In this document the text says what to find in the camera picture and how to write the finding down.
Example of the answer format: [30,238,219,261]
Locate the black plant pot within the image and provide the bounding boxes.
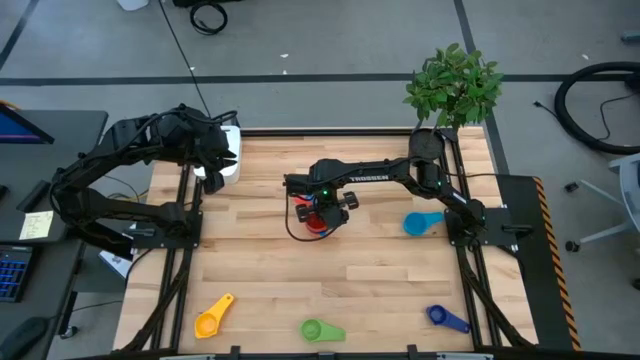
[407,127,446,162]

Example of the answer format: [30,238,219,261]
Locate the large black hose ring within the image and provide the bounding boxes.
[553,60,640,156]

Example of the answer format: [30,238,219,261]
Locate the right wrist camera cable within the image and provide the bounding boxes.
[283,192,334,243]

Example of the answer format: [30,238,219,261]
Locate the green measuring cup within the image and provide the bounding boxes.
[299,318,347,344]

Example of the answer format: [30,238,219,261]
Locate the black cable coil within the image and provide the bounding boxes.
[188,0,230,37]

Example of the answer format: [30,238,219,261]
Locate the white plastic basket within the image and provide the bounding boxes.
[192,124,243,185]

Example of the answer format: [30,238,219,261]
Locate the dark blue measuring cup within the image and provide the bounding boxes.
[425,304,472,335]

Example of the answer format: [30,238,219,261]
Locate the black desk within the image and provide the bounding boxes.
[0,108,110,360]

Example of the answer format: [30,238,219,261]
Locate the black hazard striped panel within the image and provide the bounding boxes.
[494,173,584,352]

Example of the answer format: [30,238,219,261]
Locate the black computer mouse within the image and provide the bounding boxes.
[0,315,50,360]

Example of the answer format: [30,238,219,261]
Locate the yellow measuring cup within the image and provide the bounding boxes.
[193,292,236,341]

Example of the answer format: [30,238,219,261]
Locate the black aluminium table frame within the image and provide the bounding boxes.
[113,127,539,360]

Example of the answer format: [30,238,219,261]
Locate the teal measuring cup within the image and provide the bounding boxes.
[402,210,446,237]

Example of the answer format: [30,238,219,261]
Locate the green potted tree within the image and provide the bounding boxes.
[402,42,505,132]

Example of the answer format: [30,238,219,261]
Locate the white booklet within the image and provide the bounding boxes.
[97,248,134,279]

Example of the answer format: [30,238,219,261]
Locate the black remote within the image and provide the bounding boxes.
[15,179,53,213]

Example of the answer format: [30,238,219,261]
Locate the black floor cable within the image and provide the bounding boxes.
[157,0,215,119]

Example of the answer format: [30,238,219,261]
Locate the computer monitor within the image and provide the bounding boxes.
[0,102,56,146]

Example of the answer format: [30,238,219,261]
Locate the grey office chair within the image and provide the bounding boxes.
[564,152,640,254]

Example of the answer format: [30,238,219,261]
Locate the black keyboard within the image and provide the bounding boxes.
[0,243,35,304]

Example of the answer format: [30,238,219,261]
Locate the red measuring cup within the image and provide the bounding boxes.
[304,212,330,236]

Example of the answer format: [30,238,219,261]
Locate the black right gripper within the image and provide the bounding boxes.
[295,187,360,232]

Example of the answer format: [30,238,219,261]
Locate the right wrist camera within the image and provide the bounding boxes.
[284,173,317,197]

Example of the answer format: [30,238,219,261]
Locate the yellow sticky note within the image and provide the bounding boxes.
[18,209,55,242]

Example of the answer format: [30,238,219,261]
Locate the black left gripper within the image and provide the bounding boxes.
[192,119,240,197]

